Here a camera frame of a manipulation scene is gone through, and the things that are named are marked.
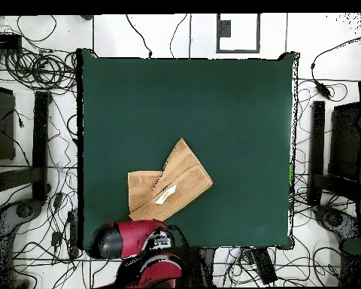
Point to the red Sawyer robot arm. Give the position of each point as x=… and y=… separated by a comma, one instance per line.
x=132, y=237

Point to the tan towel with white label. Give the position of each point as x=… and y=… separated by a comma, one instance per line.
x=180, y=180

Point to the black electronics box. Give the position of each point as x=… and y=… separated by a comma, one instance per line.
x=3, y=41

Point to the dark stand base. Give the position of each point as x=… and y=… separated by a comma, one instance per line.
x=334, y=219
x=24, y=210

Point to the dark green table cloth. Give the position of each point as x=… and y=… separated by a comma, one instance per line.
x=198, y=96

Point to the black power strip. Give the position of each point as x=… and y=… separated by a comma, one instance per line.
x=264, y=266

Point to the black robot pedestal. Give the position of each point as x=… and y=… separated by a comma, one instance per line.
x=203, y=268

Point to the grey rectangular floor frame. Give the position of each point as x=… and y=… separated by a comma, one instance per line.
x=218, y=39

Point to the black floor bar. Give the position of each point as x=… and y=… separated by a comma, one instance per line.
x=41, y=144
x=317, y=150

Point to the small black power adapter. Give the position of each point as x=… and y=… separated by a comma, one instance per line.
x=57, y=200
x=56, y=238

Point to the dark flat panel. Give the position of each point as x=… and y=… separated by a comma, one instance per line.
x=346, y=141
x=3, y=126

